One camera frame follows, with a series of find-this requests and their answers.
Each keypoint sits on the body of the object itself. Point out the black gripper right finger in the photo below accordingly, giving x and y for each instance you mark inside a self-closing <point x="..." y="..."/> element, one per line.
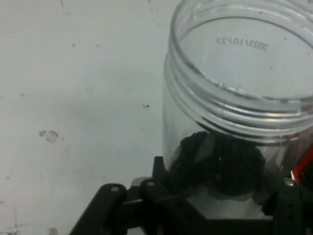
<point x="293" y="210"/>

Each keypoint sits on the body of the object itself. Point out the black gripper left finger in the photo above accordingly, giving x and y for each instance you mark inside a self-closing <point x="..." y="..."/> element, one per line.
<point x="117" y="215"/>

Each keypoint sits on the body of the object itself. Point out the pile of black seeds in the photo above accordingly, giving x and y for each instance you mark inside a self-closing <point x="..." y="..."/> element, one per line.
<point x="232" y="169"/>

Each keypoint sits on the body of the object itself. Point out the clear plastic jar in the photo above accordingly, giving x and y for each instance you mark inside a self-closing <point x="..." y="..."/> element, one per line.
<point x="176" y="122"/>

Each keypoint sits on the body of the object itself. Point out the red bowl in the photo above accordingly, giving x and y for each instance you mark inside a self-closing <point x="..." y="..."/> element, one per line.
<point x="299" y="164"/>

